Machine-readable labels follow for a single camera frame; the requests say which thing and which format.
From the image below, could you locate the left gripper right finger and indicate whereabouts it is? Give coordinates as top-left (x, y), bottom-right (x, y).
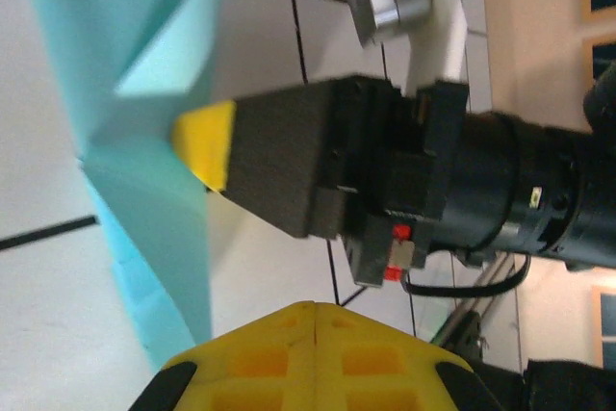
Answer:
top-left (315, 302), bottom-right (504, 411)

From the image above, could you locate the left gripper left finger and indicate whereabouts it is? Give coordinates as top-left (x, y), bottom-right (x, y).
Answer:
top-left (127, 301), bottom-right (317, 411)

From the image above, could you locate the light blue cloth shirt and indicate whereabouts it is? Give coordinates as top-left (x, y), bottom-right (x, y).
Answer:
top-left (28, 0), bottom-right (222, 373)

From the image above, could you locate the wide aluminium extrusion beam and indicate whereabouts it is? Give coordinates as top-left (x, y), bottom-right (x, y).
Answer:
top-left (432, 251), bottom-right (514, 349)

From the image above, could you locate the black base plate of right arm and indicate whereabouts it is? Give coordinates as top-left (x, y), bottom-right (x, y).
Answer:
top-left (445, 309), bottom-right (490, 364)

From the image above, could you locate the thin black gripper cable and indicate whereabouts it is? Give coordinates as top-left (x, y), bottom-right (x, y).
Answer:
top-left (406, 256), bottom-right (530, 297)

